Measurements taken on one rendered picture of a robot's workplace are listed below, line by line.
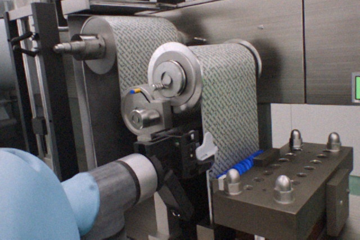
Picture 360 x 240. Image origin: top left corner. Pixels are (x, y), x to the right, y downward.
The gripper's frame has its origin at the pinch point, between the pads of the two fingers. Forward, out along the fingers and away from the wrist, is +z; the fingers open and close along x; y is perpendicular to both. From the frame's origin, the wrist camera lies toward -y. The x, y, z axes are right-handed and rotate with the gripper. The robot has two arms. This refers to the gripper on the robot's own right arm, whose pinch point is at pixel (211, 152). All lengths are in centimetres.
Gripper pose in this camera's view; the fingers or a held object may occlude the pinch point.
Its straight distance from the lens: 71.3
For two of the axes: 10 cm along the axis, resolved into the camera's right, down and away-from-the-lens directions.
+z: 6.3, -1.9, 7.5
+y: -0.9, -9.8, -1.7
